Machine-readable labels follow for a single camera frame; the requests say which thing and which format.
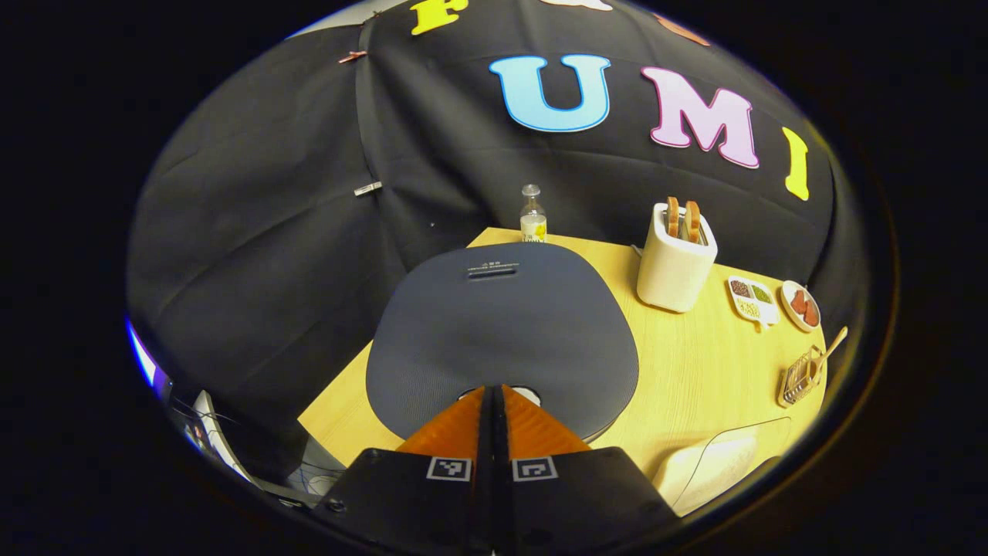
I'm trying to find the clear chopstick holder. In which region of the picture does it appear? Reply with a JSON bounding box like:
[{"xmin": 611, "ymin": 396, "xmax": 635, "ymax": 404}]
[{"xmin": 777, "ymin": 345, "xmax": 825, "ymax": 408}]

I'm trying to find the small glass bottle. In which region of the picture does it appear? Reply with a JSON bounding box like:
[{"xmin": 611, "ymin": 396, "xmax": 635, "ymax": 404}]
[{"xmin": 519, "ymin": 184, "xmax": 548, "ymax": 244}]

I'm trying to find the small round plate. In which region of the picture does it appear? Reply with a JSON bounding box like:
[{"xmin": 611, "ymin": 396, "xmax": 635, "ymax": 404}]
[{"xmin": 780, "ymin": 280, "xmax": 822, "ymax": 334}]

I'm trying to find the wooden spoon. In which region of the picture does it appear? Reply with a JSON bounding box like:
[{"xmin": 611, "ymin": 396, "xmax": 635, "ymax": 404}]
[{"xmin": 803, "ymin": 326, "xmax": 849, "ymax": 387}]

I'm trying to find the computer monitor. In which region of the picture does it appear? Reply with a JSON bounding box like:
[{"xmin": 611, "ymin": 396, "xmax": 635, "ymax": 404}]
[{"xmin": 126, "ymin": 317, "xmax": 167, "ymax": 395}]

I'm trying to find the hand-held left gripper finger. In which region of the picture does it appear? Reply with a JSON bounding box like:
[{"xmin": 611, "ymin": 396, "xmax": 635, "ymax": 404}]
[
  {"xmin": 318, "ymin": 385, "xmax": 495, "ymax": 556},
  {"xmin": 494, "ymin": 384, "xmax": 682, "ymax": 556}
]

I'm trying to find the white toaster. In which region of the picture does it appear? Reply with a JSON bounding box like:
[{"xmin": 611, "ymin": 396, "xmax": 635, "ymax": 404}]
[{"xmin": 636, "ymin": 202, "xmax": 719, "ymax": 314}]

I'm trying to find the clear rice container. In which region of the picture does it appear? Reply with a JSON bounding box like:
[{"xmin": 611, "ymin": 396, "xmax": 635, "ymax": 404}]
[{"xmin": 652, "ymin": 417, "xmax": 793, "ymax": 517}]

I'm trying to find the white divided dish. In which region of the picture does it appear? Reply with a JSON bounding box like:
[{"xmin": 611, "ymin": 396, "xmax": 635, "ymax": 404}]
[{"xmin": 727, "ymin": 276, "xmax": 780, "ymax": 327}]

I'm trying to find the white side desk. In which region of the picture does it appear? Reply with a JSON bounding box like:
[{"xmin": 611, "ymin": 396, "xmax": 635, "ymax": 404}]
[{"xmin": 189, "ymin": 390, "xmax": 255, "ymax": 483}]

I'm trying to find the dark grey rice cooker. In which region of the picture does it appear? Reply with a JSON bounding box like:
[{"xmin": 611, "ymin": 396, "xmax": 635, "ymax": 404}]
[{"xmin": 365, "ymin": 242, "xmax": 641, "ymax": 445}]

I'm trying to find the black backdrop cloth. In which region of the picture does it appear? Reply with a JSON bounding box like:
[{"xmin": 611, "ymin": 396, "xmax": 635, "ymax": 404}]
[{"xmin": 127, "ymin": 0, "xmax": 842, "ymax": 480}]

